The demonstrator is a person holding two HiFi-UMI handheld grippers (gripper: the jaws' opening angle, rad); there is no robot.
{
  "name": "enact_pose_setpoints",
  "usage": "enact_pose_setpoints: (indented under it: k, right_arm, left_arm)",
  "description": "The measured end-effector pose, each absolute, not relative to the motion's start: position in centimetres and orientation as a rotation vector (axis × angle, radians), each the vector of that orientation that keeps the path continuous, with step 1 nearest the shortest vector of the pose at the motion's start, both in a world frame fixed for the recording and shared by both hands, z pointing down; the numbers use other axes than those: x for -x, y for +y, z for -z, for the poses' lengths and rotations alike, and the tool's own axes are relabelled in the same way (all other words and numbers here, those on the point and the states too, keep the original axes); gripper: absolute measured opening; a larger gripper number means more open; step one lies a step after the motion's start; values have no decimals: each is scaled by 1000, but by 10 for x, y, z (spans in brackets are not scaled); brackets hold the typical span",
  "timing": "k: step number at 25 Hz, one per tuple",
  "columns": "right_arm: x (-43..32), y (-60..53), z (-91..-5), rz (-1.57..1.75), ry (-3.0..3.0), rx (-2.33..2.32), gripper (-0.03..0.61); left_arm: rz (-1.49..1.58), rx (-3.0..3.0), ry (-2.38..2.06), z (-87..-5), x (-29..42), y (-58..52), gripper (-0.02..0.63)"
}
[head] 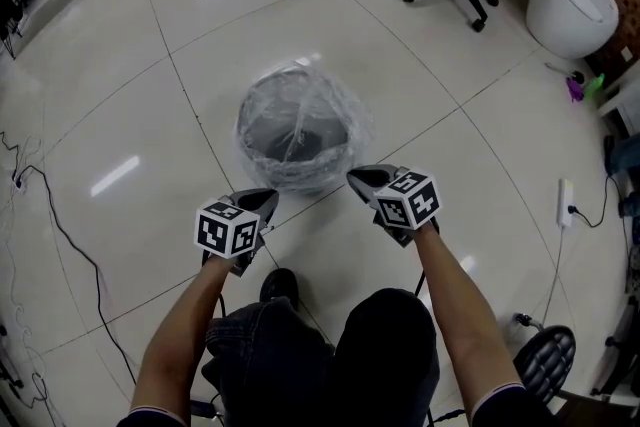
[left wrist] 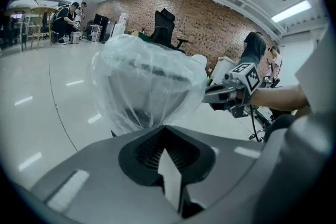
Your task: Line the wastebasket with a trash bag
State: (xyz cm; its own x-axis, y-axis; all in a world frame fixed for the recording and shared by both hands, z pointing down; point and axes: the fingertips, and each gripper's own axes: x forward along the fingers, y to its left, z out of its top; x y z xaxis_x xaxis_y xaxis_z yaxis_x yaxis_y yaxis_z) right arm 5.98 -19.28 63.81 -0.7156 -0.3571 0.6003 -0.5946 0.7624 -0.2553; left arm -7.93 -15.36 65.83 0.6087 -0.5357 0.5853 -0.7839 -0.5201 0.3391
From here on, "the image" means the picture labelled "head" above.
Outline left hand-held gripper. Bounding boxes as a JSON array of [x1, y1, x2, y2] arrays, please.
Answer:
[[194, 188, 280, 277]]

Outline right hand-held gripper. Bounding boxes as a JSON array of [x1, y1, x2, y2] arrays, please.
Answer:
[[346, 164, 441, 246]]

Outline clear plastic bin bag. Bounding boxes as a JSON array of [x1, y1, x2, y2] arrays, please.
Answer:
[[233, 57, 374, 196]]

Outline black mesh waste bin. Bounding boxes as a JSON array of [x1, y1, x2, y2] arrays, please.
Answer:
[[237, 67, 359, 195]]

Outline person's left forearm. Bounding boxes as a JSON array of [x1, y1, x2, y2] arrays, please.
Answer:
[[129, 257, 236, 421]]

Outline person's right forearm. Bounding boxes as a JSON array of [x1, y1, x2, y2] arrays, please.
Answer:
[[412, 222, 526, 416]]

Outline person's black left shoe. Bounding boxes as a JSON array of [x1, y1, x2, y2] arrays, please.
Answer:
[[258, 267, 300, 314]]

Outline person's dark trousers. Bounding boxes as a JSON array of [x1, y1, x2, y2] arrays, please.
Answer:
[[202, 287, 441, 427]]

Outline long white power strip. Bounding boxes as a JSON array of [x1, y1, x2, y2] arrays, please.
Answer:
[[558, 178, 575, 230]]

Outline black tufted round stool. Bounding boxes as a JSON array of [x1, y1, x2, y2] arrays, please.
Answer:
[[512, 312, 577, 409]]

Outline white egg-shaped toilet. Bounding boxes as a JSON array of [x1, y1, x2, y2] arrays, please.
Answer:
[[525, 0, 620, 61]]

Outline white vanity cabinet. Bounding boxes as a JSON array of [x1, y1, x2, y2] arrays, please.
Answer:
[[597, 64, 640, 136]]

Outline person's dark shirt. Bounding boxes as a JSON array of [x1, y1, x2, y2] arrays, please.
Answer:
[[115, 382, 556, 427]]

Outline black plugged power cable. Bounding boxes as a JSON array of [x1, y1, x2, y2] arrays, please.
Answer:
[[568, 172, 614, 230]]

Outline black floor cable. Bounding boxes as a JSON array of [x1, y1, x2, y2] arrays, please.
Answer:
[[14, 163, 139, 386]]

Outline white handled toilet brush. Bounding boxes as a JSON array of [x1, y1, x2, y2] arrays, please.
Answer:
[[544, 62, 586, 84]]

